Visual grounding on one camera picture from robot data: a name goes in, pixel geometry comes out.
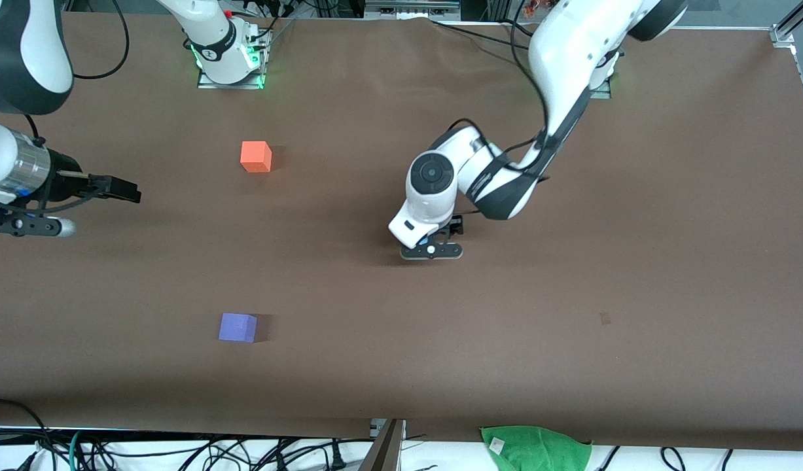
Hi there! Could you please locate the green cloth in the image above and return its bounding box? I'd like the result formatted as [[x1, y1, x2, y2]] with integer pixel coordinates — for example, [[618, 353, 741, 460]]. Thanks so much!
[[480, 426, 593, 471]]

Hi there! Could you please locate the black cable across table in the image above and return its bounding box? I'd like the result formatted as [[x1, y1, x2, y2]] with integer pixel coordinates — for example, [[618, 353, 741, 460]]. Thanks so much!
[[431, 18, 539, 53]]

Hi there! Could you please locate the orange block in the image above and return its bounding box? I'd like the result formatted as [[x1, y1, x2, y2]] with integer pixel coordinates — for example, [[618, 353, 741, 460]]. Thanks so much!
[[240, 141, 273, 173]]

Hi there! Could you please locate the aluminium profile bar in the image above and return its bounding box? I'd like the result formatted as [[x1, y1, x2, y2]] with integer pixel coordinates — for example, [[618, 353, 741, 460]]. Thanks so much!
[[357, 419, 406, 471]]

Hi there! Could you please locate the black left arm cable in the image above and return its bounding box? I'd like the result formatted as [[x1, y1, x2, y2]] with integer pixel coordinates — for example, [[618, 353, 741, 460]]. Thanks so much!
[[444, 20, 554, 172]]

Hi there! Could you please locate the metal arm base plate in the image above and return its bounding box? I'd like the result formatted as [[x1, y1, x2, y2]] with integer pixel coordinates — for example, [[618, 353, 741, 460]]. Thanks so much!
[[197, 29, 266, 90], [588, 56, 615, 100]]

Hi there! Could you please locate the purple block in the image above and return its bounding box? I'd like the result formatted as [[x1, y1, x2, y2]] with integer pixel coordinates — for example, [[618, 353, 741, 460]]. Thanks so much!
[[218, 313, 259, 343]]

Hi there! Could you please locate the black cable loop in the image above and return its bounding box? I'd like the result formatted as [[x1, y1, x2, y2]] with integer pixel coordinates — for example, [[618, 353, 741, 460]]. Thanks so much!
[[0, 398, 52, 471]]

